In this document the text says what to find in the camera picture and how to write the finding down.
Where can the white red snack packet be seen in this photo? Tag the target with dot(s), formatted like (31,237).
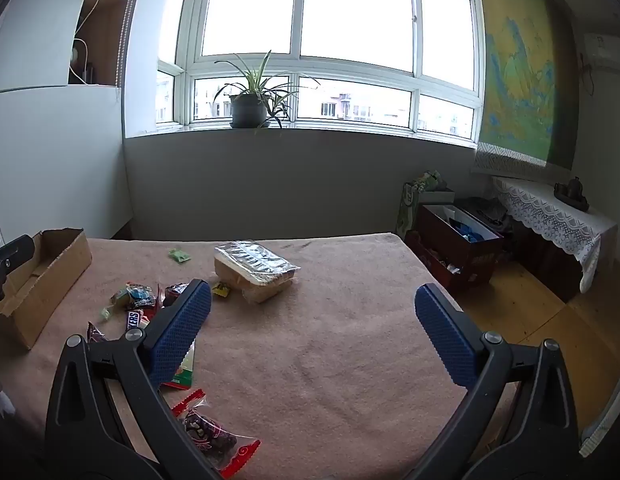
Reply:
(184,370)

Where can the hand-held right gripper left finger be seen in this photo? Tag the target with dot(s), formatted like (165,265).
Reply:
(182,330)

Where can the brown cardboard box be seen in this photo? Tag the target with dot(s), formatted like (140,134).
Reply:
(45,285)

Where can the small yellow snack packet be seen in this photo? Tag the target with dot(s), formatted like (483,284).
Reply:
(221,289)

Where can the wall map poster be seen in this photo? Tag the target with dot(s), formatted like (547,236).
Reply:
(520,75)

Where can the green printed bag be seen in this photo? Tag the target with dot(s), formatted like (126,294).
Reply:
(415,200)

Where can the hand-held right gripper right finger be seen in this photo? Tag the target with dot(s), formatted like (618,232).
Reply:
(447,335)

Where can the blue plastic bag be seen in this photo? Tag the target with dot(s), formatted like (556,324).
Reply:
(465,230)

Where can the green candy packet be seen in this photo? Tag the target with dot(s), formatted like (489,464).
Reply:
(179,255)

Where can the brown chocolate bar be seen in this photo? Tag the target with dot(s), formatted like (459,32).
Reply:
(134,319)

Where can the black patterned snack packet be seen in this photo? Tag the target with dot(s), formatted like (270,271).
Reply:
(144,303)

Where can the white framed window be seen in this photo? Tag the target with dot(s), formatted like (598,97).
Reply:
(360,10)

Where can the wooden bookshelf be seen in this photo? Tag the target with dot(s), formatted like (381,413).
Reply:
(102,35)

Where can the grey cloth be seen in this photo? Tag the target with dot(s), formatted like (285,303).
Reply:
(487,210)

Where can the dark teapot ornament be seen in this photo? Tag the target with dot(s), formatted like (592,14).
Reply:
(571,192)

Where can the colourful jelly cup packet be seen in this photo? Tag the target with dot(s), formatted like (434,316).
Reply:
(139,291)

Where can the small pale green candy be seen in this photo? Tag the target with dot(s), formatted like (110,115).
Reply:
(106,313)

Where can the plastic sandwich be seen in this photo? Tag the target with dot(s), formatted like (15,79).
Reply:
(252,265)

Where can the potted spider plant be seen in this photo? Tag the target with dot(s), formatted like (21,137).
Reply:
(250,105)

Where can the white cabinet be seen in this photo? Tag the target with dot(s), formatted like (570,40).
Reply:
(55,160)

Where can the blue snack packet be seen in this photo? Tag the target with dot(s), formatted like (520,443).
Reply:
(120,297)

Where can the dark brown snack packet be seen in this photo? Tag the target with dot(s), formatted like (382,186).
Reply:
(95,332)

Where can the dark red snack packet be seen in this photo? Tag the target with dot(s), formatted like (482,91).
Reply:
(174,292)

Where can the clear red date packet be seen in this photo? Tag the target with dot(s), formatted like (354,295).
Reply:
(210,432)

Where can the white air conditioner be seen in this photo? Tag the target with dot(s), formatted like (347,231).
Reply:
(610,50)

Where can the dark red storage box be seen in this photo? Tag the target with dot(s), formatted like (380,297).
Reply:
(450,247)

